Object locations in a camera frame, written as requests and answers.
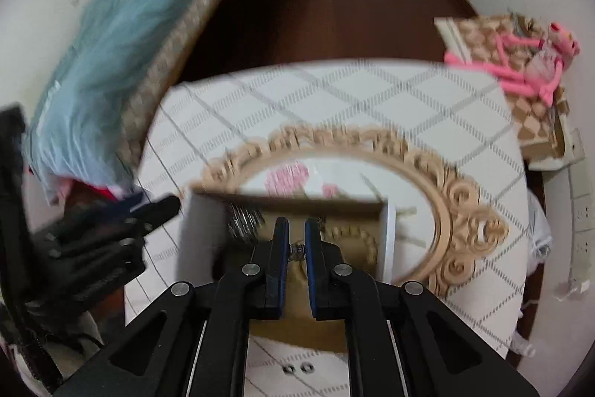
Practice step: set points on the white power strip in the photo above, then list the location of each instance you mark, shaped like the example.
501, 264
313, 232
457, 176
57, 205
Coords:
583, 211

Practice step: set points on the white plastic bag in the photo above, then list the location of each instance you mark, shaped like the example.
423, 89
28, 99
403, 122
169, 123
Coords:
541, 234

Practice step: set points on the ornate beige framed mirror tray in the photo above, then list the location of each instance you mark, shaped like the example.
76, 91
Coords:
446, 211

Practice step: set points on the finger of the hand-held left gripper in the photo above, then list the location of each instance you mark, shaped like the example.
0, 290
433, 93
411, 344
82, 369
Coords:
153, 211
93, 271

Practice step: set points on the red and pink cloth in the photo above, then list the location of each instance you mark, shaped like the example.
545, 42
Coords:
93, 190

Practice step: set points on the blue fluffy blanket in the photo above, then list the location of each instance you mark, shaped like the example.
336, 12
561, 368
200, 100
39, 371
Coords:
130, 34

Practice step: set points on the pink plush toy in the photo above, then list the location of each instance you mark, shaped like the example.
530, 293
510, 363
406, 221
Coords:
511, 74

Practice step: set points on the white cardboard jewelry box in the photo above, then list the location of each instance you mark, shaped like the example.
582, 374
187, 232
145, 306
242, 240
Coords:
200, 234

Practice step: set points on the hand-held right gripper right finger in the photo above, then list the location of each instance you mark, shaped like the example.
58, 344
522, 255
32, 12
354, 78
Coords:
312, 243

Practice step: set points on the small silver jewelry piece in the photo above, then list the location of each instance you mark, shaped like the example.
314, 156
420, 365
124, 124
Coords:
297, 251

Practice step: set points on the round table with checkered cloth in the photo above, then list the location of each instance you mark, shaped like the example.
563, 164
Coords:
325, 99

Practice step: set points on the small round stud earring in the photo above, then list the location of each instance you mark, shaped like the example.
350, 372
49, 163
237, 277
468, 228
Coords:
306, 367
288, 368

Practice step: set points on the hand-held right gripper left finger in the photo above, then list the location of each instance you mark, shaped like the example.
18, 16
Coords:
280, 241

